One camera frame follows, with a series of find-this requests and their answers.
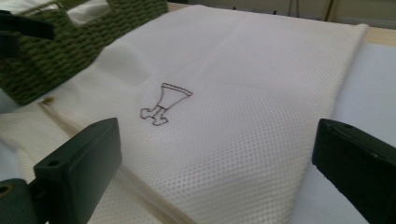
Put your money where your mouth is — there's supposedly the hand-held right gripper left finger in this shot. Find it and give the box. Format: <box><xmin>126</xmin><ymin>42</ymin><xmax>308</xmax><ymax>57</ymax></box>
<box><xmin>33</xmin><ymin>117</ymin><xmax>123</xmax><ymax>224</ymax></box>

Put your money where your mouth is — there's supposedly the white garment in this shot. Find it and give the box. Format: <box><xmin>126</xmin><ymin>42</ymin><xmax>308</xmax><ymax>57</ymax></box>
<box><xmin>0</xmin><ymin>0</ymin><xmax>110</xmax><ymax>26</ymax></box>

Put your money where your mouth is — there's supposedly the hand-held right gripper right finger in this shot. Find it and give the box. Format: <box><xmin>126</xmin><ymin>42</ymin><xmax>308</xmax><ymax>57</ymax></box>
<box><xmin>312</xmin><ymin>118</ymin><xmax>396</xmax><ymax>224</ymax></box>

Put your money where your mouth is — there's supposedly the cream mesh laundry bag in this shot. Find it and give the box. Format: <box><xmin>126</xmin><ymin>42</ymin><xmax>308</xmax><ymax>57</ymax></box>
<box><xmin>0</xmin><ymin>4</ymin><xmax>370</xmax><ymax>224</ymax></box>

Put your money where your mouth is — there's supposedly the green woven basket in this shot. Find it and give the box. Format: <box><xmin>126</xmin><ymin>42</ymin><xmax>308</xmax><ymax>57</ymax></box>
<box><xmin>0</xmin><ymin>0</ymin><xmax>169</xmax><ymax>106</ymax></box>

